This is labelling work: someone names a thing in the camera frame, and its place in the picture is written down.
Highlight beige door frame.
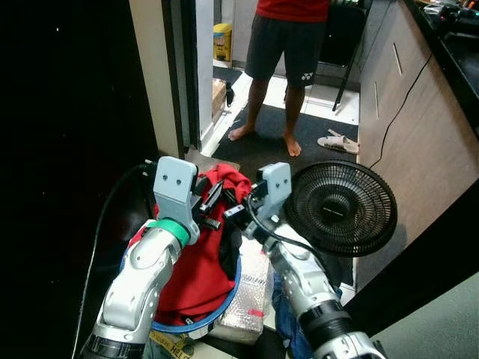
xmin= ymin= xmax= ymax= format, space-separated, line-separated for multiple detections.
xmin=128 ymin=0 xmax=215 ymax=159

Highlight black chair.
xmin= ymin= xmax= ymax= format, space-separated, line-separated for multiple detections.
xmin=317 ymin=0 xmax=373 ymax=113

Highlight blue rimmed laundry basket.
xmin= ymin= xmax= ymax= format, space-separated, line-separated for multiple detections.
xmin=120 ymin=253 xmax=245 ymax=335

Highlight thin black wall cable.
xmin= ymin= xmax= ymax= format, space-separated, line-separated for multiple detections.
xmin=370 ymin=51 xmax=434 ymax=170

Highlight blue jeans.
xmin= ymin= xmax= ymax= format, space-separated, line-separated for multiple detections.
xmin=271 ymin=273 xmax=317 ymax=359

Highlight bubble wrap package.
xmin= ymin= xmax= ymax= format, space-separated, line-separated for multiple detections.
xmin=213 ymin=238 xmax=275 ymax=346

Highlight dark floor mat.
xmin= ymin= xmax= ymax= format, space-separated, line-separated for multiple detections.
xmin=213 ymin=103 xmax=361 ymax=182

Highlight wooden cabinet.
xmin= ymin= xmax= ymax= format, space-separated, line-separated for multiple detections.
xmin=355 ymin=0 xmax=479 ymax=291

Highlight person in red shirt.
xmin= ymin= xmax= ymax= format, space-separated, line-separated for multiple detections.
xmin=228 ymin=0 xmax=331 ymax=159

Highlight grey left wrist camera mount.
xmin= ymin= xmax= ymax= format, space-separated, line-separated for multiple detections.
xmin=153 ymin=156 xmax=201 ymax=245

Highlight black floor fan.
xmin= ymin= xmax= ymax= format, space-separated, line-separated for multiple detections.
xmin=284 ymin=159 xmax=400 ymax=260

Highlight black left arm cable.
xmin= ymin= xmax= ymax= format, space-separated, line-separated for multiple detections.
xmin=71 ymin=161 xmax=155 ymax=359

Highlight red cloth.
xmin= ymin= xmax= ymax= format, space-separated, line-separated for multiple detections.
xmin=127 ymin=164 xmax=253 ymax=327

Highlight black countertop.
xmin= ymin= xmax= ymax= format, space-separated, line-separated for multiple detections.
xmin=404 ymin=0 xmax=479 ymax=129

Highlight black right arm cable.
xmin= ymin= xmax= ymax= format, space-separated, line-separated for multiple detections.
xmin=242 ymin=191 xmax=332 ymax=271

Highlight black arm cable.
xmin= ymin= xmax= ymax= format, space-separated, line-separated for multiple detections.
xmin=242 ymin=191 xmax=332 ymax=271
xmin=71 ymin=161 xmax=155 ymax=359

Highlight yellow container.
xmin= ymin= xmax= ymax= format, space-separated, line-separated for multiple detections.
xmin=213 ymin=22 xmax=234 ymax=63

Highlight brown cardboard box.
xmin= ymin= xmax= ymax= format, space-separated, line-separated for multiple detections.
xmin=212 ymin=78 xmax=228 ymax=117

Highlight beige sandal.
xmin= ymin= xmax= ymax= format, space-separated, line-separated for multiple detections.
xmin=317 ymin=135 xmax=350 ymax=151
xmin=329 ymin=129 xmax=361 ymax=156

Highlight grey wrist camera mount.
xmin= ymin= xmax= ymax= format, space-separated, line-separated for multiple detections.
xmin=257 ymin=162 xmax=293 ymax=227
xmin=153 ymin=156 xmax=201 ymax=245

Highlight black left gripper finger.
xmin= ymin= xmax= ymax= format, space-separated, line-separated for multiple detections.
xmin=201 ymin=181 xmax=226 ymax=216

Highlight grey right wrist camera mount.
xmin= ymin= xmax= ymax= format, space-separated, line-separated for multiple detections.
xmin=257 ymin=162 xmax=293 ymax=227

